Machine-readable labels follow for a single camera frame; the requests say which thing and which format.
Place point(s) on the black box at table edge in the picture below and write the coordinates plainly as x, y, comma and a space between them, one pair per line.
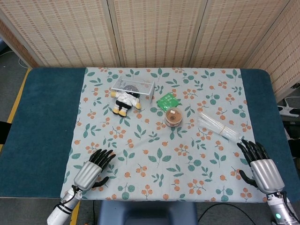
4, 132

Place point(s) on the penguin plush toy white coat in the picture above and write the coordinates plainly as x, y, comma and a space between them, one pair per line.
125, 100

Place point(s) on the woven bamboo screen panel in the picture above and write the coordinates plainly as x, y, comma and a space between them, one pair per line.
157, 32
234, 32
281, 58
14, 44
65, 32

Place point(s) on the clear plastic bag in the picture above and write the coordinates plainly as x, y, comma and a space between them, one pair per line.
214, 124

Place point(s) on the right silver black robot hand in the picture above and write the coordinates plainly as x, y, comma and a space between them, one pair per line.
267, 173

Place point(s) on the round brown container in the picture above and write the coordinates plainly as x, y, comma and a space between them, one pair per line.
173, 116

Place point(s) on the blue felt table cover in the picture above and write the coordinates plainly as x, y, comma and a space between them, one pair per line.
42, 117

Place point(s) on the white power strip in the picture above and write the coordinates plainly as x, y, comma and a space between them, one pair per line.
289, 111

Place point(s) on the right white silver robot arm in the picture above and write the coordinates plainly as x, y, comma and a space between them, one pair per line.
279, 208

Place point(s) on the yellow rubber band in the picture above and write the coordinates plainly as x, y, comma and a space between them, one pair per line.
223, 130

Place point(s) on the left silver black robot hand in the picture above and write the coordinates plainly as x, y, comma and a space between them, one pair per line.
90, 174

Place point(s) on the green foil packet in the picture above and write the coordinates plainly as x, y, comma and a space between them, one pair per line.
167, 100

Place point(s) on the floral leaf berry tablecloth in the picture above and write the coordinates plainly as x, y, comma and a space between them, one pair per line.
161, 143

